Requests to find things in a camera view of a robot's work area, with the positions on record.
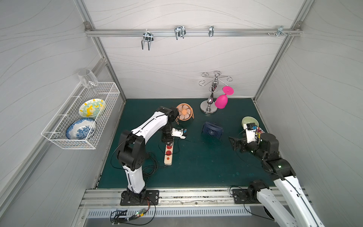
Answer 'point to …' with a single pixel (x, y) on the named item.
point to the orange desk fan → (185, 111)
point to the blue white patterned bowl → (81, 128)
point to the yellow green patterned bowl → (92, 108)
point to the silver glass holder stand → (208, 107)
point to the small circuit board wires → (140, 217)
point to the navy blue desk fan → (212, 129)
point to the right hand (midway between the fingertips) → (238, 135)
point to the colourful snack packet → (259, 131)
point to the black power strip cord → (151, 166)
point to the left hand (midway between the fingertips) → (168, 138)
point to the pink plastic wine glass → (221, 100)
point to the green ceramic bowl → (249, 119)
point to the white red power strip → (168, 153)
